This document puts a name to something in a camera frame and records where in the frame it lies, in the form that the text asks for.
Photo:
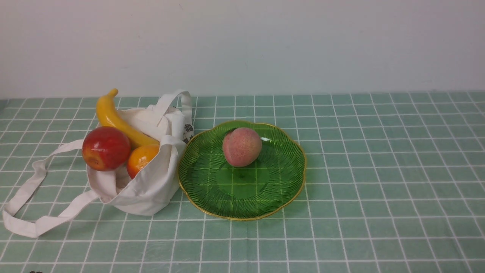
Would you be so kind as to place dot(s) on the red apple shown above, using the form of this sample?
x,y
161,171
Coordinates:
x,y
106,148

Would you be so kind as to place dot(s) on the white cloth tote bag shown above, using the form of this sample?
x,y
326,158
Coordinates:
x,y
169,121

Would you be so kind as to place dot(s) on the orange fruit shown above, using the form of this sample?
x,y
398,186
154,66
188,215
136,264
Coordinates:
x,y
140,157

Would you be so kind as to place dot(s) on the pink peach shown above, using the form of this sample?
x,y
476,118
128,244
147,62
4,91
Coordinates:
x,y
241,146

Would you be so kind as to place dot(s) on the green glass plate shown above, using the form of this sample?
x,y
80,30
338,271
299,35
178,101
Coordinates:
x,y
248,193

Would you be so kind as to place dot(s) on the yellow banana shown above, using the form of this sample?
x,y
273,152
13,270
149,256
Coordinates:
x,y
107,115

